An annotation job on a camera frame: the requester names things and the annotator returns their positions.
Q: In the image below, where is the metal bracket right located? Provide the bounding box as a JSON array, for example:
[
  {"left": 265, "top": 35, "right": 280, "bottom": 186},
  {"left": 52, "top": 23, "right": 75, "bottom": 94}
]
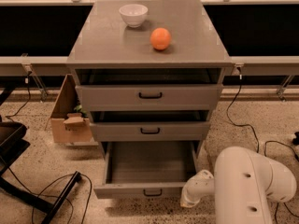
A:
[{"left": 276, "top": 75, "right": 294, "bottom": 102}]

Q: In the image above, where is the black stand frame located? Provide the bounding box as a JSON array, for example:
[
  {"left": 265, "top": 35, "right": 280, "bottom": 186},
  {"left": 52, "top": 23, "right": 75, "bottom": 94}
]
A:
[{"left": 0, "top": 90, "right": 81, "bottom": 224}]

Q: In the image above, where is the orange ball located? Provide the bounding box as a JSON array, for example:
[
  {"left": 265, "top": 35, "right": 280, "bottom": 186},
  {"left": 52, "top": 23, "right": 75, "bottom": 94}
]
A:
[{"left": 149, "top": 28, "right": 171, "bottom": 50}]

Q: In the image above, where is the metal bracket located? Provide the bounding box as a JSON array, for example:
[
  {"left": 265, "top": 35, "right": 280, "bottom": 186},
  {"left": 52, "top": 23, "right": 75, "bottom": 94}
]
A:
[
  {"left": 21, "top": 53, "right": 48, "bottom": 102},
  {"left": 276, "top": 75, "right": 294, "bottom": 102}
]

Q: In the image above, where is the grey top drawer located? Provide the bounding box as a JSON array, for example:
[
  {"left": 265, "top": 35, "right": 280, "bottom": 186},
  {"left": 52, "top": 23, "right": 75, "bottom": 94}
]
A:
[{"left": 76, "top": 85, "right": 222, "bottom": 111}]

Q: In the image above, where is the metal bracket left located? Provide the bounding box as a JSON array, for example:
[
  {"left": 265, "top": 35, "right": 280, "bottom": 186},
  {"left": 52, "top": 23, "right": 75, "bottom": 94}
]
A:
[{"left": 21, "top": 53, "right": 48, "bottom": 102}]

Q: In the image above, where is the black floor cable right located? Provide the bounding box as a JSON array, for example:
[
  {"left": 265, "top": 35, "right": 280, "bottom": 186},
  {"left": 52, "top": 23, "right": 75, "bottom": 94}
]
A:
[{"left": 263, "top": 140, "right": 299, "bottom": 224}]

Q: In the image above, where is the black floor cable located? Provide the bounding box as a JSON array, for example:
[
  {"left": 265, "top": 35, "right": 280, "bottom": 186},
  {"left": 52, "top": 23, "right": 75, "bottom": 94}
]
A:
[
  {"left": 7, "top": 166, "right": 93, "bottom": 224},
  {"left": 263, "top": 140, "right": 299, "bottom": 224}
]

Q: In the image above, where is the grey bottom drawer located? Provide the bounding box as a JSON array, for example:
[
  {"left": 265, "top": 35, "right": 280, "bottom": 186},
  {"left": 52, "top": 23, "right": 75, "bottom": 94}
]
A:
[{"left": 94, "top": 141, "right": 198, "bottom": 199}]

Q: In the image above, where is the grey drawer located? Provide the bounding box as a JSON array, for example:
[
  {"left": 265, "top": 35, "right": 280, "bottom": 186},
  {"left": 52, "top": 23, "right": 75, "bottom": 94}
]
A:
[
  {"left": 76, "top": 85, "right": 222, "bottom": 111},
  {"left": 90, "top": 121, "right": 210, "bottom": 142},
  {"left": 94, "top": 141, "right": 198, "bottom": 199}
]

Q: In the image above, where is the black wall cable left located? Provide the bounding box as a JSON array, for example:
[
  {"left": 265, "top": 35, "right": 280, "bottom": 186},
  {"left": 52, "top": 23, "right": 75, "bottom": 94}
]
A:
[{"left": 5, "top": 71, "right": 33, "bottom": 121}]

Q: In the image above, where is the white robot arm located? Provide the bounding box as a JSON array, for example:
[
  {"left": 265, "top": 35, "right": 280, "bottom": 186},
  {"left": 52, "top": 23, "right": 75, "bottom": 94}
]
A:
[{"left": 180, "top": 147, "right": 297, "bottom": 224}]

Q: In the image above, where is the white ceramic bowl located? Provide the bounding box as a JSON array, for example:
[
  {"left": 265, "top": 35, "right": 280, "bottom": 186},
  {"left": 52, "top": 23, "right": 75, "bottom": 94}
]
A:
[{"left": 119, "top": 4, "right": 148, "bottom": 28}]

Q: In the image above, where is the grey railing beam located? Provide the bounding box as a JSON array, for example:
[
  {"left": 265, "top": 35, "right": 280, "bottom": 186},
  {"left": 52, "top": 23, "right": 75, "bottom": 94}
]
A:
[{"left": 0, "top": 56, "right": 299, "bottom": 77}]

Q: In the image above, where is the brown cardboard box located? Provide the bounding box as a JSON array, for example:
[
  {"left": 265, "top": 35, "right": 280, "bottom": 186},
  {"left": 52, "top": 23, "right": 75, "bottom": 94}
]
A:
[{"left": 50, "top": 75, "right": 93, "bottom": 143}]

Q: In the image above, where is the grey middle drawer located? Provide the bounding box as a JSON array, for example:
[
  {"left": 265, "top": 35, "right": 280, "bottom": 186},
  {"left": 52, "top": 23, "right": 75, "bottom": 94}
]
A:
[{"left": 90, "top": 121, "right": 210, "bottom": 142}]

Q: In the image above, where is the grey drawer cabinet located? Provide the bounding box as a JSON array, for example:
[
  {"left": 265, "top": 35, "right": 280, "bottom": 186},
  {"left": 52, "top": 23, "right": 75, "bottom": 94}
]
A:
[{"left": 65, "top": 0, "right": 234, "bottom": 161}]

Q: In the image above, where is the black floor cable left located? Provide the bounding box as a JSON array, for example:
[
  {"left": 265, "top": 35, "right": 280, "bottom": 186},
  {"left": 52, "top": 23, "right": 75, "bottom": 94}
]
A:
[{"left": 7, "top": 166, "right": 93, "bottom": 224}]

